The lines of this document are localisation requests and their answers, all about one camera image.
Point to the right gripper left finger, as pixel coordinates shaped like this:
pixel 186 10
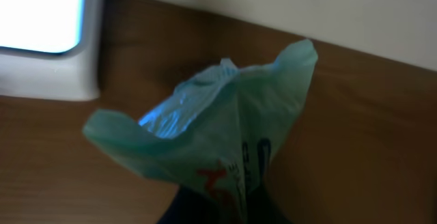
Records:
pixel 189 207

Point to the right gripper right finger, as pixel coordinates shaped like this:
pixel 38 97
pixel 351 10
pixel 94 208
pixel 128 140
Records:
pixel 262 210

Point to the mint white snack packet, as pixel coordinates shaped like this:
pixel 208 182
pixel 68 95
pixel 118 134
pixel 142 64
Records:
pixel 220 129

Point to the white barcode scanner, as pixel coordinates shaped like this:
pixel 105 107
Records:
pixel 49 49

